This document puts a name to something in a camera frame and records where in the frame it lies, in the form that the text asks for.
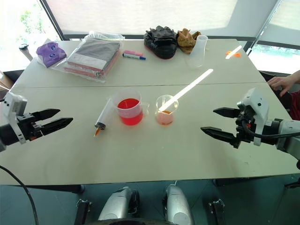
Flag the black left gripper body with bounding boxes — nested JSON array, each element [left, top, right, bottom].
[[16, 112, 45, 142]]

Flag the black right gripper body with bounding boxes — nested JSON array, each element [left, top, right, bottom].
[[233, 108, 258, 149]]

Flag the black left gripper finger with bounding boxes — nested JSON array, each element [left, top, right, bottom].
[[41, 117, 74, 136], [32, 108, 61, 123]]

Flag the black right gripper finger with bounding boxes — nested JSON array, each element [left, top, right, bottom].
[[200, 127, 238, 148], [213, 107, 241, 120]]

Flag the clear syringe with orange tip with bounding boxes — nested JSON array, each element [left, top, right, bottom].
[[93, 97, 113, 138]]

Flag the empty clear plastic cup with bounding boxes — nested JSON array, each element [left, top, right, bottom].
[[187, 35, 209, 69]]

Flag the beaker with red liquid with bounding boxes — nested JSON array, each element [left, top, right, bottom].
[[112, 89, 150, 126]]

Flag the person's bare hand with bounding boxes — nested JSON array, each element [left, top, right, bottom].
[[267, 76, 293, 98]]

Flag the cardboard box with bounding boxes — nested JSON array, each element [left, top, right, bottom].
[[0, 72, 15, 94]]

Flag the small clear beaker orange liquid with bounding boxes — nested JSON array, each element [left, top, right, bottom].
[[155, 94, 180, 126]]

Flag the purple glove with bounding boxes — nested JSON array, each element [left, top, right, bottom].
[[36, 41, 68, 68]]

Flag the clear bag with folded cloths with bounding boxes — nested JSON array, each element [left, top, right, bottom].
[[51, 30, 125, 83]]

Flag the silver right robot leg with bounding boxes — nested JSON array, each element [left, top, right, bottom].
[[162, 184, 195, 225]]

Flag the silver robot leg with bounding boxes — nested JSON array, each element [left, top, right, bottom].
[[97, 186, 140, 222], [162, 184, 195, 225]]

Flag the brown crumpled cloth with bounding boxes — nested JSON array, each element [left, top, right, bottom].
[[176, 28, 202, 54]]

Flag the black shoe with red sole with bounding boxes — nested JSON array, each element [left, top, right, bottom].
[[143, 31, 178, 60]]

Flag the silver left robot leg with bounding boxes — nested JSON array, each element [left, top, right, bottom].
[[97, 186, 140, 222]]

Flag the black crumpled gloves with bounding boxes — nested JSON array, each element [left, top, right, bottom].
[[145, 25, 178, 44]]

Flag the blue whiteboard marker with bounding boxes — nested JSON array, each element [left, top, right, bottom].
[[122, 53, 146, 60]]

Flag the pink eraser block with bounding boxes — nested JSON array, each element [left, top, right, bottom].
[[122, 49, 143, 57]]

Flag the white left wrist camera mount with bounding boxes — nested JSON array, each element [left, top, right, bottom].
[[3, 91, 28, 144]]

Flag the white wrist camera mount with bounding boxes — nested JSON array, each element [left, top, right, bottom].
[[236, 87, 271, 147], [3, 91, 28, 144]]

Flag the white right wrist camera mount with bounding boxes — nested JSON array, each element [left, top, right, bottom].
[[236, 87, 271, 147]]

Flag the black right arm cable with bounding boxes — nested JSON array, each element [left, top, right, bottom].
[[241, 119, 300, 139]]

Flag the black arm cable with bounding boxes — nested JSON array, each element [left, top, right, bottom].
[[0, 165, 39, 225], [241, 119, 300, 139]]

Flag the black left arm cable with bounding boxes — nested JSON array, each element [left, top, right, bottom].
[[0, 165, 39, 225]]

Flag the black table leg bracket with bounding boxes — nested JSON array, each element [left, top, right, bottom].
[[74, 199, 92, 225], [208, 199, 225, 225]]

